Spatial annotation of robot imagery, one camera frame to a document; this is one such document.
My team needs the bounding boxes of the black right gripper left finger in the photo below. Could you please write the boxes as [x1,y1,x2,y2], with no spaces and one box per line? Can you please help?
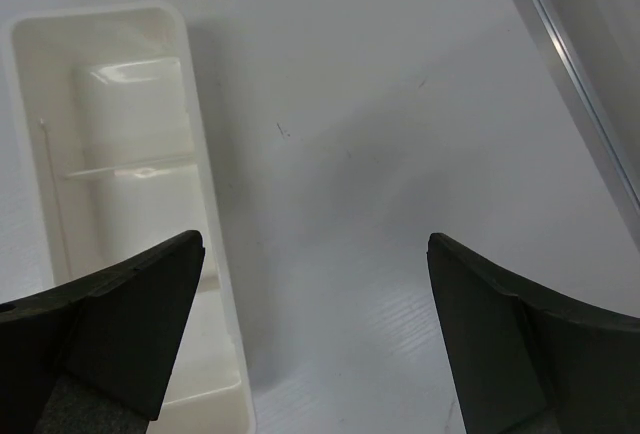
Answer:
[1,230,205,433]

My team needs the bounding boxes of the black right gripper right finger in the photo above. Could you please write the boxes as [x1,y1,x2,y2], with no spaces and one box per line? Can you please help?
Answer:
[427,233,639,433]

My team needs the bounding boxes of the white divided plastic tray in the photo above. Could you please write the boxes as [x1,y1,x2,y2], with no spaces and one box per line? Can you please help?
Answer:
[1,2,256,433]

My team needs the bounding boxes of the aluminium table rail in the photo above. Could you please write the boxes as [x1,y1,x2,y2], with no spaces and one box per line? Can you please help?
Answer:
[513,0,639,219]

